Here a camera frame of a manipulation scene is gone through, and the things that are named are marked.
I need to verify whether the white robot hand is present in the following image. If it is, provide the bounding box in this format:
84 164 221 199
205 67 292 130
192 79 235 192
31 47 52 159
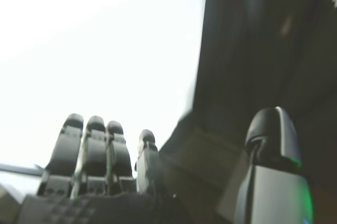
15 106 314 224

